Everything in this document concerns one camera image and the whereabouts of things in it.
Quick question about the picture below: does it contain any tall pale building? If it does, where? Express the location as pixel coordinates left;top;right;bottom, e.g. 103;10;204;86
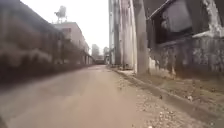
108;0;138;71

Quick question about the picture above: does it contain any distant building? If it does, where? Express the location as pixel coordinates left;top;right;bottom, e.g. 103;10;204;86
91;43;110;65

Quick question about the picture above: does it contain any pale building with water tank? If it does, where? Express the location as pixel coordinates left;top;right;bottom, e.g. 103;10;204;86
52;5;91;65

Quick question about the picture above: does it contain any brown dirt road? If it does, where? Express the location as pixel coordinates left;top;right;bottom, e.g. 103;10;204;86
0;64;214;128

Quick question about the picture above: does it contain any raised dirt verge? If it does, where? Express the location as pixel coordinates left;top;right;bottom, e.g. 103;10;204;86
111;68;224;126

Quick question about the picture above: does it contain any dark stained long wall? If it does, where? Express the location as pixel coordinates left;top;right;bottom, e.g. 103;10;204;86
0;0;95;88

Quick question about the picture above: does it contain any grey weathered concrete building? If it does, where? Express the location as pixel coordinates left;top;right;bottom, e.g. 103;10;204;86
132;0;224;81

